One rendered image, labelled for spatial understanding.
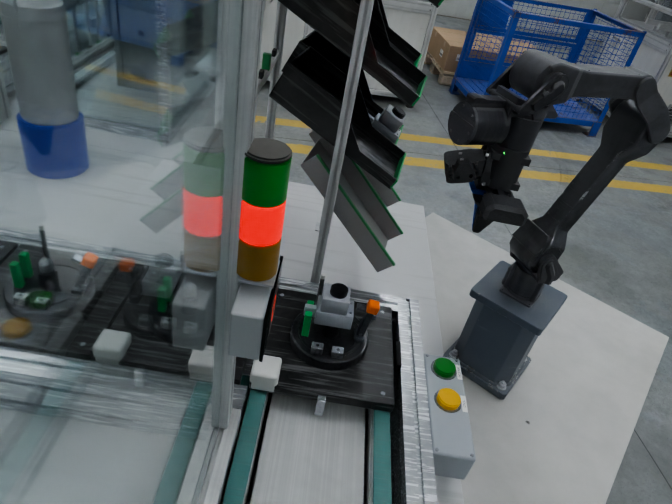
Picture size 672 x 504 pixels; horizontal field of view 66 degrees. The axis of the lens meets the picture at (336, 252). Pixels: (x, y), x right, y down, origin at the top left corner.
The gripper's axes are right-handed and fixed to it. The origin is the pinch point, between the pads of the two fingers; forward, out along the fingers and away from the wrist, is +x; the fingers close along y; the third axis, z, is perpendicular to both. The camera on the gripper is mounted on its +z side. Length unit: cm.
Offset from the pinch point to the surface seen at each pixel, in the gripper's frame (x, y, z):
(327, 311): 19.9, 7.1, 20.9
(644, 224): 120, -256, -206
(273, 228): -7.3, 25.9, 30.1
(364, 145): 3.1, -24.2, 19.0
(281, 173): -13.9, 25.8, 30.0
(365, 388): 28.7, 14.3, 12.4
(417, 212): 39, -65, -4
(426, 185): 123, -254, -46
